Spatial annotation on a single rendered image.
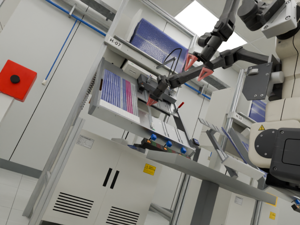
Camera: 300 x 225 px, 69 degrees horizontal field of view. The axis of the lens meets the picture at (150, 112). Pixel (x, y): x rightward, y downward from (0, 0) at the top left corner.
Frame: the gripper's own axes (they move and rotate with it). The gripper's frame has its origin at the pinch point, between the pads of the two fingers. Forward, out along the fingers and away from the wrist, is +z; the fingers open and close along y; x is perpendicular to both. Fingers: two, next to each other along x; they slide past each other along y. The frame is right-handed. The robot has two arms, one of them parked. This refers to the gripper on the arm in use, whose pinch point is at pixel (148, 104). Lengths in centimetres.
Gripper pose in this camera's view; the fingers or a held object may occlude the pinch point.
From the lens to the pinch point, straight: 151.9
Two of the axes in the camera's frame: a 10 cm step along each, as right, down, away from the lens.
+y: -8.2, -4.2, -3.9
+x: 0.9, 5.8, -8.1
